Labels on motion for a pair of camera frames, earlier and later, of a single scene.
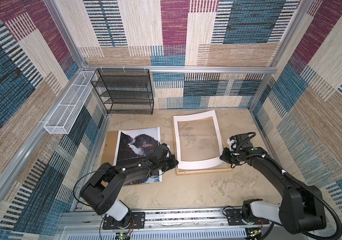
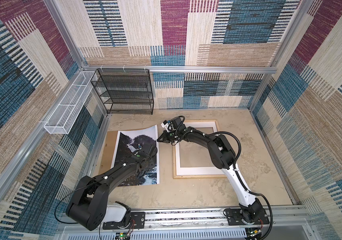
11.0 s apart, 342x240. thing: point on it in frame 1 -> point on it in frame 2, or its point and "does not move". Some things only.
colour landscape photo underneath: [136, 145] does not move
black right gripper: [224, 156] -> [165, 137]
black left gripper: [173, 164] -> [152, 163]
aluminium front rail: [197, 224] does not move
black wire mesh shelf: [125, 91] does not move
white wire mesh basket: [63, 119] does not move
